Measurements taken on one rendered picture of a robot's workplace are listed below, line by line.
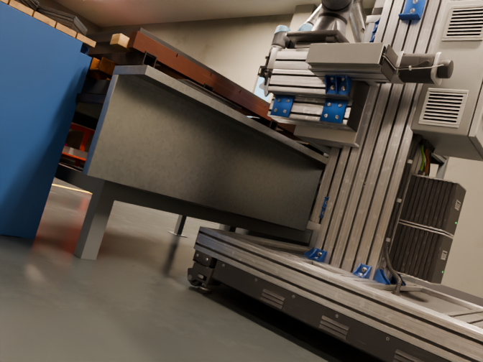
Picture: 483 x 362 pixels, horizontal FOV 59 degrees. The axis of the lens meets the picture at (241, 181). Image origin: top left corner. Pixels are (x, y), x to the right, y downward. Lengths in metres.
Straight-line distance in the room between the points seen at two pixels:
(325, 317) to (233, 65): 6.00
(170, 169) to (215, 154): 0.23
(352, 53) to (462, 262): 3.62
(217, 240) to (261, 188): 0.54
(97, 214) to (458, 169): 4.02
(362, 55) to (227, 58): 5.83
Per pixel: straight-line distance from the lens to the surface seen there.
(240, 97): 1.91
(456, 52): 1.65
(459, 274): 4.83
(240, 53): 7.04
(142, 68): 1.39
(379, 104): 1.70
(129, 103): 1.53
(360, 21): 2.36
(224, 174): 1.83
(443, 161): 3.11
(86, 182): 1.76
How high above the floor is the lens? 0.37
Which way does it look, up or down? 2 degrees up
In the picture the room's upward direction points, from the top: 17 degrees clockwise
